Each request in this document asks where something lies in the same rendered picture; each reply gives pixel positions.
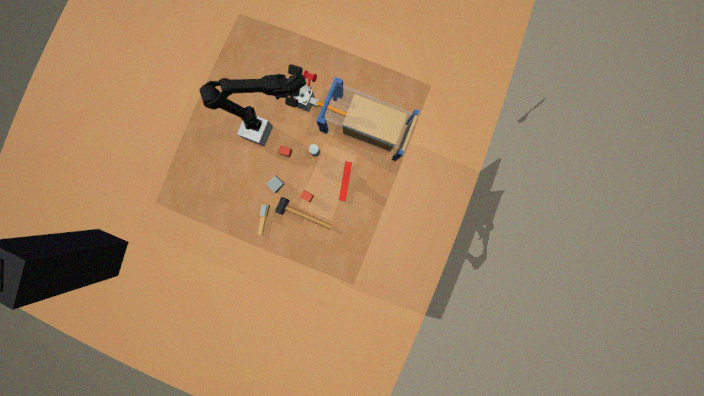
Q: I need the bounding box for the red flat bar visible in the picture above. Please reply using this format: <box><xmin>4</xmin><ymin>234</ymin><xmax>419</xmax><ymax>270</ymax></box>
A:
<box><xmin>339</xmin><ymin>161</ymin><xmax>352</xmax><ymax>201</ymax></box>

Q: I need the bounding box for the red cube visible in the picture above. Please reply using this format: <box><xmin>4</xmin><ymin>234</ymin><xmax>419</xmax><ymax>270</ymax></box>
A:
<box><xmin>279</xmin><ymin>146</ymin><xmax>293</xmax><ymax>157</ymax></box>
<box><xmin>300</xmin><ymin>190</ymin><xmax>314</xmax><ymax>202</ymax></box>

